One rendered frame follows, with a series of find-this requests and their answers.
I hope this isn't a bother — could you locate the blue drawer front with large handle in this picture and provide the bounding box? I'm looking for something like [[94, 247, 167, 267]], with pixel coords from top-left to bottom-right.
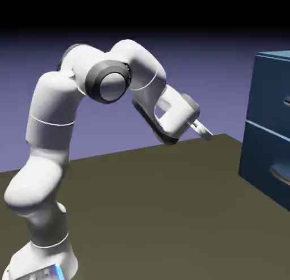
[[238, 121, 290, 211]]

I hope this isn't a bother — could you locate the blue drawer front with small handle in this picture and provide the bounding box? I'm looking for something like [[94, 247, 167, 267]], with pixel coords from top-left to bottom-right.
[[246, 54, 290, 135]]

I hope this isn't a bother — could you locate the blue cabinet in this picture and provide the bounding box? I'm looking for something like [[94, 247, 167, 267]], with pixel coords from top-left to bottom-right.
[[238, 50, 290, 212]]

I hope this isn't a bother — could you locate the large curved metal handle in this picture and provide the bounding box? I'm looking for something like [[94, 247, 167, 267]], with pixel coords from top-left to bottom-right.
[[270, 163, 290, 185]]

